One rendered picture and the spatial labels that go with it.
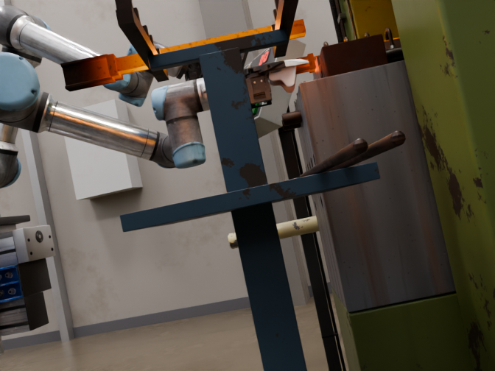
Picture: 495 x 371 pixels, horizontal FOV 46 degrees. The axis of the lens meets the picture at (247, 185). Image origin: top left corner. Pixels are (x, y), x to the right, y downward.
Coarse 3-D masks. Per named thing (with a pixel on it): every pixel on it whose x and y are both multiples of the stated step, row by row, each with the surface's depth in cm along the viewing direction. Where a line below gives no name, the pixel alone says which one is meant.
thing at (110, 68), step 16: (240, 32) 98; (256, 32) 98; (304, 32) 99; (176, 48) 98; (64, 64) 99; (80, 64) 99; (96, 64) 99; (112, 64) 97; (128, 64) 98; (144, 64) 98; (80, 80) 99; (96, 80) 98; (112, 80) 99
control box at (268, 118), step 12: (288, 48) 177; (300, 48) 178; (276, 60) 175; (276, 96) 174; (288, 96) 175; (264, 108) 172; (276, 108) 173; (264, 120) 172; (276, 120) 173; (264, 132) 183
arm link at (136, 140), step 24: (48, 96) 133; (24, 120) 130; (48, 120) 133; (72, 120) 134; (96, 120) 137; (120, 120) 141; (96, 144) 139; (120, 144) 139; (144, 144) 140; (168, 168) 148
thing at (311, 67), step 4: (384, 40) 131; (308, 56) 131; (312, 56) 131; (316, 56) 132; (308, 60) 133; (312, 60) 131; (308, 64) 133; (312, 64) 131; (296, 68) 133; (300, 68) 132; (304, 68) 132; (308, 68) 132; (312, 68) 132; (296, 72) 133; (300, 72) 134; (304, 72) 135; (312, 72) 136
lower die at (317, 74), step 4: (388, 40) 125; (396, 40) 125; (388, 44) 125; (396, 44) 125; (400, 44) 125; (388, 48) 125; (316, 60) 128; (316, 64) 129; (316, 68) 131; (316, 72) 133; (316, 76) 135; (320, 76) 126
